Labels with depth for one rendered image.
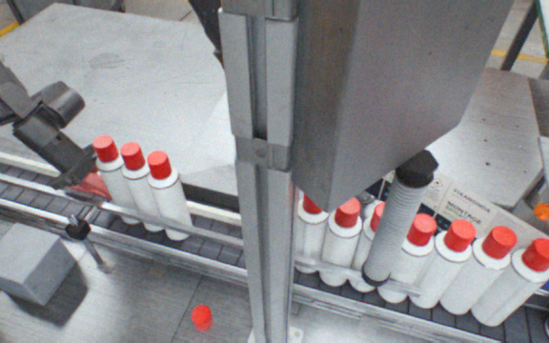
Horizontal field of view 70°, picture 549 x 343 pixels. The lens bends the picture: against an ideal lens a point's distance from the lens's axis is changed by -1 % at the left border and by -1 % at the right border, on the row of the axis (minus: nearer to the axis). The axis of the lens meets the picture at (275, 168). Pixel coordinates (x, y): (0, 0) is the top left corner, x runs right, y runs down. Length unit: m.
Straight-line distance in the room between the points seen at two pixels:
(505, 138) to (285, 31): 0.92
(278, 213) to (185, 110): 0.82
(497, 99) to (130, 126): 0.99
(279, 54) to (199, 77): 1.03
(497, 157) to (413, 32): 0.81
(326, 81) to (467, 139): 0.84
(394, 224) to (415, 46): 0.21
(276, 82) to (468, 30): 0.13
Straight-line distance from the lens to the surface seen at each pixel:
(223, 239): 0.68
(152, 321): 0.78
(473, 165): 0.99
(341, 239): 0.60
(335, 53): 0.22
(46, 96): 0.80
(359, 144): 0.26
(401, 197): 0.38
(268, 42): 0.23
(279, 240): 0.38
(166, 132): 1.08
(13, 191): 1.01
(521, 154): 1.08
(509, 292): 0.68
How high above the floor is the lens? 1.53
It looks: 48 degrees down
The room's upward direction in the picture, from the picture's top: straight up
